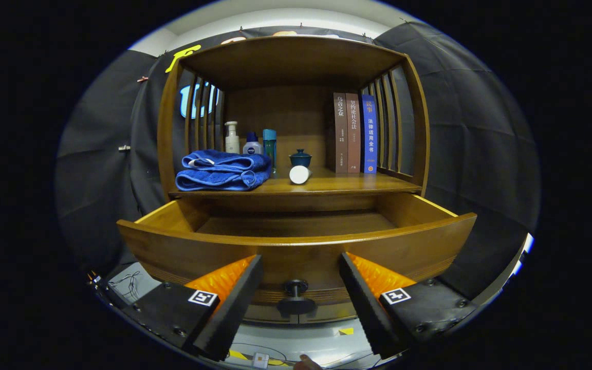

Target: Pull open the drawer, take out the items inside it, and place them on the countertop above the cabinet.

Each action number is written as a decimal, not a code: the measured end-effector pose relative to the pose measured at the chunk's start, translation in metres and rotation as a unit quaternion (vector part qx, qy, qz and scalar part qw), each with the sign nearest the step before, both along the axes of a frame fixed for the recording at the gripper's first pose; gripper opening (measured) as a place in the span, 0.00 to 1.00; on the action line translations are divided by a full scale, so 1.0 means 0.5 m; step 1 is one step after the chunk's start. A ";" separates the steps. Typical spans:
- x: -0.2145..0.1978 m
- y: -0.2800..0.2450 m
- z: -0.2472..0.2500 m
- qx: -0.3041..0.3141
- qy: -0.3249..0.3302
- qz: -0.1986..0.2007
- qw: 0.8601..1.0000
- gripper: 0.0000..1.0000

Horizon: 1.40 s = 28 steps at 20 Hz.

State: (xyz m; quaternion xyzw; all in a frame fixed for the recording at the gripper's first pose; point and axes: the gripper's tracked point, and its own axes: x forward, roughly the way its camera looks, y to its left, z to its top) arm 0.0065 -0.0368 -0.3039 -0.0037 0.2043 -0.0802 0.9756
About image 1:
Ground wooden drawer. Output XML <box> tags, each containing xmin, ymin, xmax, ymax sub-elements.
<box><xmin>116</xmin><ymin>193</ymin><xmax>478</xmax><ymax>317</ymax></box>

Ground wooden cabinet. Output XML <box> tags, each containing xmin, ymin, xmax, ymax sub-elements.
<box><xmin>156</xmin><ymin>35</ymin><xmax>430</xmax><ymax>324</ymax></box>

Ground teal bottle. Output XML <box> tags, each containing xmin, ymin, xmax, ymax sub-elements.
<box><xmin>262</xmin><ymin>129</ymin><xmax>278</xmax><ymax>173</ymax></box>

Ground reddish brown book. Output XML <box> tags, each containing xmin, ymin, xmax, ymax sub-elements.
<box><xmin>346</xmin><ymin>93</ymin><xmax>362</xmax><ymax>174</ymax></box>

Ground wooden countertop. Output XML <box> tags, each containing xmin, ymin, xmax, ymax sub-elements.
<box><xmin>169</xmin><ymin>167</ymin><xmax>422</xmax><ymax>198</ymax></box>

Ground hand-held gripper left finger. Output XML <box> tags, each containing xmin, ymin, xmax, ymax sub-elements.
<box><xmin>121</xmin><ymin>254</ymin><xmax>264</xmax><ymax>362</ymax></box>

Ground blue book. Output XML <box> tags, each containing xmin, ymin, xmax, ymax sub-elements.
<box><xmin>361</xmin><ymin>94</ymin><xmax>378</xmax><ymax>174</ymax></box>

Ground blue folded towel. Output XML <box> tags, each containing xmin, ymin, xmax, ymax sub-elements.
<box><xmin>175</xmin><ymin>150</ymin><xmax>273</xmax><ymax>192</ymax></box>

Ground white bottle with blue cap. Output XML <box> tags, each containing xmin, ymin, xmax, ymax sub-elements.
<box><xmin>243</xmin><ymin>132</ymin><xmax>263</xmax><ymax>155</ymax></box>

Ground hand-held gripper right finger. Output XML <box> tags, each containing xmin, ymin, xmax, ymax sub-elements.
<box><xmin>339</xmin><ymin>251</ymin><xmax>477</xmax><ymax>359</ymax></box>

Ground white tube with green print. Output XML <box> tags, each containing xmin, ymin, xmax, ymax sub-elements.
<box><xmin>289</xmin><ymin>165</ymin><xmax>312</xmax><ymax>185</ymax></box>

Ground tangled thin cables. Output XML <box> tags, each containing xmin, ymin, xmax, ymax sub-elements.
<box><xmin>114</xmin><ymin>271</ymin><xmax>145</xmax><ymax>301</ymax></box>

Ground white pump bottle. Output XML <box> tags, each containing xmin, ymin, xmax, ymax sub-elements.
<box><xmin>225</xmin><ymin>121</ymin><xmax>241</xmax><ymax>154</ymax></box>

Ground dark brown book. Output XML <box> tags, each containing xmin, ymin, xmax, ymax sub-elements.
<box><xmin>333</xmin><ymin>92</ymin><xmax>349</xmax><ymax>174</ymax></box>

